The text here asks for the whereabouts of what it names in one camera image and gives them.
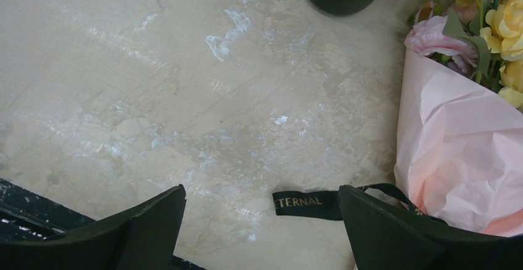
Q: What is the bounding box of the black ribbon with gold lettering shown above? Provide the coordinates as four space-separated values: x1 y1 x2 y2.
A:
272 183 446 225

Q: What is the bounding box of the pink paper flower bouquet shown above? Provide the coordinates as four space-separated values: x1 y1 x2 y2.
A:
394 0 522 237

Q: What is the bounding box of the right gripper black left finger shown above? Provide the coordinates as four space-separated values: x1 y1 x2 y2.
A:
1 185 186 269

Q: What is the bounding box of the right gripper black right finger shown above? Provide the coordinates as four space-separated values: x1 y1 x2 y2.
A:
339 185 522 269

